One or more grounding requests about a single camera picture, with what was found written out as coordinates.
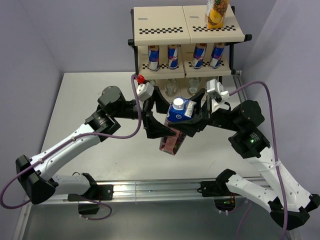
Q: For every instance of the aluminium side rail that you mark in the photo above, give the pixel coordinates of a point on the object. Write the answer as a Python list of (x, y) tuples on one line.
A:
[(293, 234)]

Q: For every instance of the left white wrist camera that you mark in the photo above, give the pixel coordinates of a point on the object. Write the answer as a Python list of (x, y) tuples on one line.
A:
[(145, 89)]

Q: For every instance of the beige three-tier shelf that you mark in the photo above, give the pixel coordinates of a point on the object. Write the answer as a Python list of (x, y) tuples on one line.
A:
[(182, 25)]

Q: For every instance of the energy drink can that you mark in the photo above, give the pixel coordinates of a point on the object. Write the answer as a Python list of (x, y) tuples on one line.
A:
[(172, 55), (198, 55), (153, 57)]

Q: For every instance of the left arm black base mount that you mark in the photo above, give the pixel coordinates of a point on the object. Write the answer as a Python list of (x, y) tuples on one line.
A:
[(99, 192)]

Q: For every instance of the energy drink can hidden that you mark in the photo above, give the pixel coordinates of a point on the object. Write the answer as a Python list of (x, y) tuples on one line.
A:
[(216, 54)]

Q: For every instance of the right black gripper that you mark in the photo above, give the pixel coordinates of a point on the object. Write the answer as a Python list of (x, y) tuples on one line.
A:
[(191, 127)]

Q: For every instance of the blue carton maroon side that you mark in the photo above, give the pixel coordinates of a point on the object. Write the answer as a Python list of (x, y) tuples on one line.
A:
[(181, 109)]

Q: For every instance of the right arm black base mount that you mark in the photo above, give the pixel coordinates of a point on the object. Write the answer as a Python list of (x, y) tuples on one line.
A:
[(213, 189)]

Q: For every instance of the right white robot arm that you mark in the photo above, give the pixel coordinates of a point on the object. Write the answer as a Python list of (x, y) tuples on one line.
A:
[(287, 202)]

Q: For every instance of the clear bottle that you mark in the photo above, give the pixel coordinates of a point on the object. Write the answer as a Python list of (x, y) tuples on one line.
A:
[(193, 85), (152, 83), (170, 87)]

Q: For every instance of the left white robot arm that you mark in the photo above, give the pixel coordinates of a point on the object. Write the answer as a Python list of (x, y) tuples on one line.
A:
[(38, 174)]

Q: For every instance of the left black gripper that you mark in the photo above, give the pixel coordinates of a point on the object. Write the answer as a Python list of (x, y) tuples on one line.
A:
[(154, 128)]

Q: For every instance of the blue carton yellow side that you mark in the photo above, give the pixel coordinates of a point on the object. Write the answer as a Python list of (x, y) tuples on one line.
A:
[(215, 13)]

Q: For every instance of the aluminium front rail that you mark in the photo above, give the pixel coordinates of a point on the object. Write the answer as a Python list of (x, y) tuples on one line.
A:
[(155, 190)]

